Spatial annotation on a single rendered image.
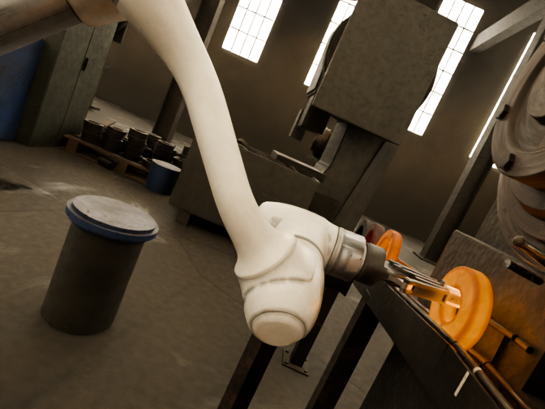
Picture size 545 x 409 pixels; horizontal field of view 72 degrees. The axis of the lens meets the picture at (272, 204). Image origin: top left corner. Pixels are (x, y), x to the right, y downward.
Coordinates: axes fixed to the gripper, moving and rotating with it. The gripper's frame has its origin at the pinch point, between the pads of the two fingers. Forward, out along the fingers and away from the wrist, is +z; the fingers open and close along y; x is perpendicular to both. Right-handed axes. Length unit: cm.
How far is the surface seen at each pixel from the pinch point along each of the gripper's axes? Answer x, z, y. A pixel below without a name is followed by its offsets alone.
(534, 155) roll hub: 24.7, -10.1, 18.8
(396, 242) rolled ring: -0.6, 1.4, -49.1
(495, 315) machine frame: -0.4, 6.9, 0.1
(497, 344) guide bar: -3.7, 5.6, 5.9
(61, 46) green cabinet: 26, -249, -241
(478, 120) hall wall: 262, 381, -980
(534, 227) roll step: 16.5, -3.8, 15.3
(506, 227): 15.2, -2.1, 6.5
